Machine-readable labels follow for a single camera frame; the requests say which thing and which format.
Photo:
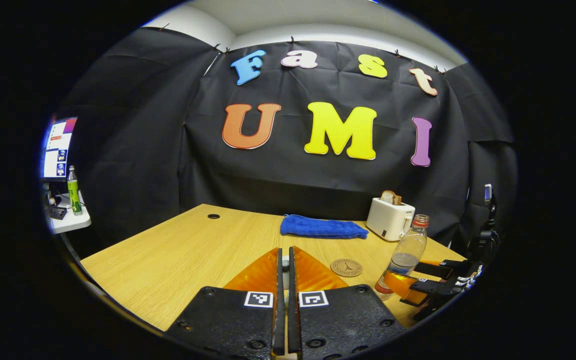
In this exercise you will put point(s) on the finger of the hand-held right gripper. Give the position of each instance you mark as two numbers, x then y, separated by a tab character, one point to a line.
443	270
438	292

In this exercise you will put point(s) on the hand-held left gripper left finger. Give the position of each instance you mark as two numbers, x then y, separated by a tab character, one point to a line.
228	320

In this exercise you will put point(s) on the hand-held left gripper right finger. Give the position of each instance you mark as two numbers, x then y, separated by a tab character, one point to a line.
343	320

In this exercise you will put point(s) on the clear plastic water bottle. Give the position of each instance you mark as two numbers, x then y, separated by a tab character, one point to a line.
408	252

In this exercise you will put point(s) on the round wooden coaster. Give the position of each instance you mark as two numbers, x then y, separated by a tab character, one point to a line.
346	267

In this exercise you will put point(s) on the green drink bottle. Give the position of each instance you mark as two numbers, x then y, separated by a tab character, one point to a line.
74	192

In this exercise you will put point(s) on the white toaster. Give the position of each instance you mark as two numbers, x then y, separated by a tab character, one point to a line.
388	220

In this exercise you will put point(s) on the bread slice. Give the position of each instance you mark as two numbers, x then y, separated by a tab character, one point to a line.
390	197

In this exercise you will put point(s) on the blue towel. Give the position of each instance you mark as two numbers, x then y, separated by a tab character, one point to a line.
323	227

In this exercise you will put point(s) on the white side table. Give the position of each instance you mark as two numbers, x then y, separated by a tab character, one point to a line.
70	222

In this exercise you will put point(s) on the black backdrop cloth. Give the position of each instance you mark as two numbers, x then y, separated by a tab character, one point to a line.
143	150

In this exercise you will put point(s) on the black keyboard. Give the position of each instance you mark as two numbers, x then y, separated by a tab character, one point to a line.
57	212

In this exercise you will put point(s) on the computer monitor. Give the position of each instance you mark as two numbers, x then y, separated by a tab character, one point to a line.
58	147

